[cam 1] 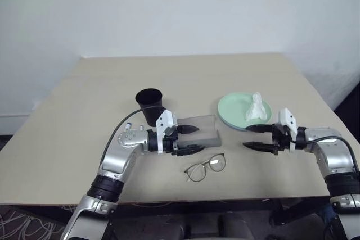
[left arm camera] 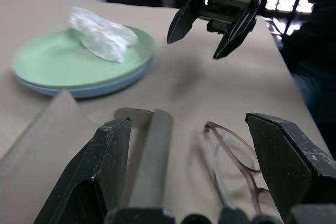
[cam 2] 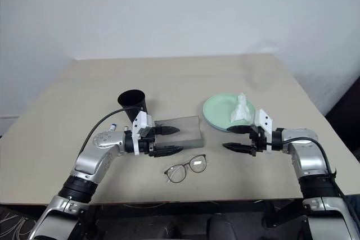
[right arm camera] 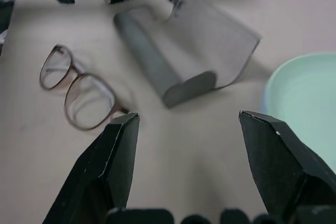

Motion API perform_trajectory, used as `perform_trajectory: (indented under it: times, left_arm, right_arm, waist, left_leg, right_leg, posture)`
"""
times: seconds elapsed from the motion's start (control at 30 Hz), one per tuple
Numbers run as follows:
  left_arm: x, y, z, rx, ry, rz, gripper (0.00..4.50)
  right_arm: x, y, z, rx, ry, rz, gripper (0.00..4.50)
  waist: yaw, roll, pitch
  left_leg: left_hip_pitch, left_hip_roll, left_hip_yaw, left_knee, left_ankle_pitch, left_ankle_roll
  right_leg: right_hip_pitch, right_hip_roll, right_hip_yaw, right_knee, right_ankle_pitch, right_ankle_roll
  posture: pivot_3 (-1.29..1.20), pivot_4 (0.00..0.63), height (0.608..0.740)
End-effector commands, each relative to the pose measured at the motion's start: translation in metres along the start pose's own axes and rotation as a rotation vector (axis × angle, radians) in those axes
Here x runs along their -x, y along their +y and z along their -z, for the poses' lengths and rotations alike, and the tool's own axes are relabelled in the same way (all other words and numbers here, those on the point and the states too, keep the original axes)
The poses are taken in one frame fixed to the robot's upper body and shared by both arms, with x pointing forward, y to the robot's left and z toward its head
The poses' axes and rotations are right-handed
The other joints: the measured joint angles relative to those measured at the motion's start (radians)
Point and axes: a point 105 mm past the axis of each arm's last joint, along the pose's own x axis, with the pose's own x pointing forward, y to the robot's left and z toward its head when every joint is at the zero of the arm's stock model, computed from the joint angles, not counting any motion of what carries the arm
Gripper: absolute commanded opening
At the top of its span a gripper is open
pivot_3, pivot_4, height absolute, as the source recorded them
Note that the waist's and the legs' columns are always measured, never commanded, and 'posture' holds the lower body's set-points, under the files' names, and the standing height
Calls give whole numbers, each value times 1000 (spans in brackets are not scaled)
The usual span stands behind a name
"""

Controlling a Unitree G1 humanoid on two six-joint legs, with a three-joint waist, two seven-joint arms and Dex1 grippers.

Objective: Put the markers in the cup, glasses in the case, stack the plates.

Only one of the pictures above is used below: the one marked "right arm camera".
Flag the light green plate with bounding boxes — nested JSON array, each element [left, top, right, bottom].
[[261, 52, 336, 172]]

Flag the brown frame eyeglasses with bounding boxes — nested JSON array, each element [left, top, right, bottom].
[[39, 44, 131, 132]]

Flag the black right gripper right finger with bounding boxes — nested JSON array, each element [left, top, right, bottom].
[[238, 110, 336, 216]]

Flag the grey open glasses case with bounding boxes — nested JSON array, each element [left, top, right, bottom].
[[113, 0, 262, 109]]

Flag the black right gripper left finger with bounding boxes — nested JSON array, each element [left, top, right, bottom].
[[43, 112, 140, 224]]

